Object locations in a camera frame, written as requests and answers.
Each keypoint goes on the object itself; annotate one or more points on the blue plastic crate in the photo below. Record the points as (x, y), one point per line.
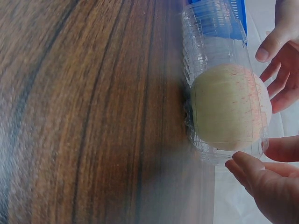
(240, 21)

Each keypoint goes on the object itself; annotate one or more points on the person's right hand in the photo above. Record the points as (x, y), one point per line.
(278, 186)

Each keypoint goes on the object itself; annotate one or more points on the person's left hand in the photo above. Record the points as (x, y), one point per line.
(285, 58)

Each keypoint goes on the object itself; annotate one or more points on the person's left thumb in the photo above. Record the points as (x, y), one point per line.
(272, 45)

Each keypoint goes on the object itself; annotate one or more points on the pale yellow-red apple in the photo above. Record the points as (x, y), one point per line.
(224, 107)

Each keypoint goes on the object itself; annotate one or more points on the person's right thumb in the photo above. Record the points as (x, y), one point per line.
(283, 148)

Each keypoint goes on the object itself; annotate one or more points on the clear plastic clamshell container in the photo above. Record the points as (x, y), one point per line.
(201, 46)

